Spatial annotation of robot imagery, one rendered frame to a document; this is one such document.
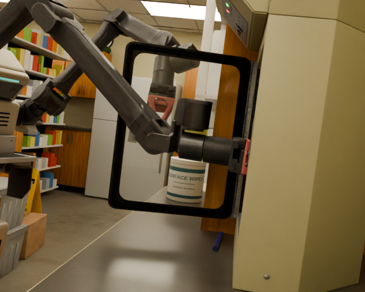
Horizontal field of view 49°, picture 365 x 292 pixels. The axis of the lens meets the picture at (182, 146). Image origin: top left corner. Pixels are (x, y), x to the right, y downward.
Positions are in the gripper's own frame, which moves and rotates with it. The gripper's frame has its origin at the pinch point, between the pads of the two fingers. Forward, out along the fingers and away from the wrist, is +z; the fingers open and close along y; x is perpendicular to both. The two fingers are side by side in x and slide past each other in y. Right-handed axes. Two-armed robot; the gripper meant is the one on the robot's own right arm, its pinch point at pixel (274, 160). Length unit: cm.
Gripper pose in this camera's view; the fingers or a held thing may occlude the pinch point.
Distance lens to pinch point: 84.2
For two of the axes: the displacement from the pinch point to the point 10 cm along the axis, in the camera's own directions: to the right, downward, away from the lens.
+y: 1.3, -0.4, 9.9
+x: -1.5, 9.9, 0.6
